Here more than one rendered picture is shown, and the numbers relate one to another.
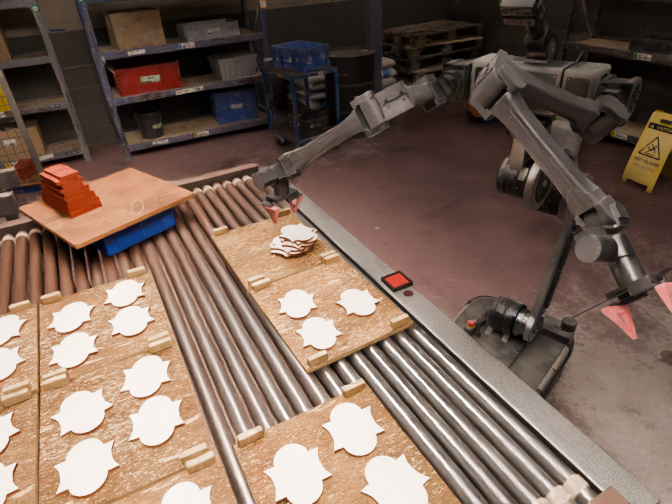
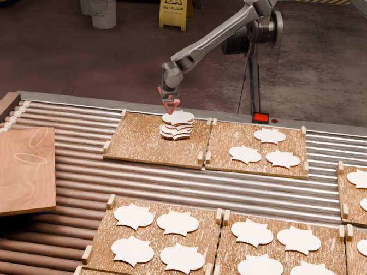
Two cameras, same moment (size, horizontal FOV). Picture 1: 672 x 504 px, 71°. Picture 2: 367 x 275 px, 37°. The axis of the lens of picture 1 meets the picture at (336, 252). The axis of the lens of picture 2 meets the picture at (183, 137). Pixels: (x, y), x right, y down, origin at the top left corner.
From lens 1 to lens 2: 1.83 m
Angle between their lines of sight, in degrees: 45
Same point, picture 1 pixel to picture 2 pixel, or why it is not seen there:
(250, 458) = (356, 218)
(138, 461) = (325, 257)
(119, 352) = (208, 239)
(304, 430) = (353, 195)
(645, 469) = not seen: hidden behind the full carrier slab
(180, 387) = (276, 223)
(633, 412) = not seen: hidden behind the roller
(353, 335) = (295, 150)
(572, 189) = not seen: outside the picture
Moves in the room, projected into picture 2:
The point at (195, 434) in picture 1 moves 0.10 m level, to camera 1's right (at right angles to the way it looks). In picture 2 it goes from (323, 231) to (334, 215)
